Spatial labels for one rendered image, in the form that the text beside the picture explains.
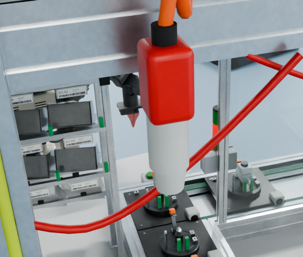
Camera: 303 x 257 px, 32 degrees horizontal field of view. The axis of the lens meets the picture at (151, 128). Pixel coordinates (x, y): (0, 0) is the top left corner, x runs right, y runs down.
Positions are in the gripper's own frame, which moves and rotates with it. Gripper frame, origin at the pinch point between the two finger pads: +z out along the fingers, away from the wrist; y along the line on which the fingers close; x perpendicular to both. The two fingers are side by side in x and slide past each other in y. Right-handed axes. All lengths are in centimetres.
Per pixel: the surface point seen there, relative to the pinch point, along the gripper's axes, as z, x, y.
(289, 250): 38, -46, 46
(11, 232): -62, -133, -38
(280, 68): -73, -128, -5
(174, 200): 23.9, -21.3, 9.5
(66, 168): -8.2, -35.6, -28.8
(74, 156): -11.2, -34.7, -25.7
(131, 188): 27.7, -2.7, -3.2
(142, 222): 26.6, -26.8, -4.4
